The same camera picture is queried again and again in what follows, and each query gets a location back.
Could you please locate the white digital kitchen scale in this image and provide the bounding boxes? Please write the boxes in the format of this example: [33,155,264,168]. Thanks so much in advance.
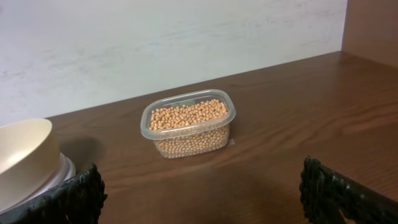
[1,153,76,214]

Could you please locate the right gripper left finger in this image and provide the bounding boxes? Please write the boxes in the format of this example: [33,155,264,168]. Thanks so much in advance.
[1,164,108,224]

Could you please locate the cream ceramic bowl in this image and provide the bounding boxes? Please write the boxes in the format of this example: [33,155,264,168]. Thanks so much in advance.
[1,119,60,210]

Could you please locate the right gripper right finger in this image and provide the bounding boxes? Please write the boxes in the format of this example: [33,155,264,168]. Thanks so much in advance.
[299,157,397,224]

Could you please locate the clear plastic container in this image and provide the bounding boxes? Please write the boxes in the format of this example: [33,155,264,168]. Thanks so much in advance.
[141,89,236,159]

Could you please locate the soybeans in container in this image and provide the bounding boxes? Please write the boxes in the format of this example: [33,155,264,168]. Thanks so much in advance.
[149,98,229,159]

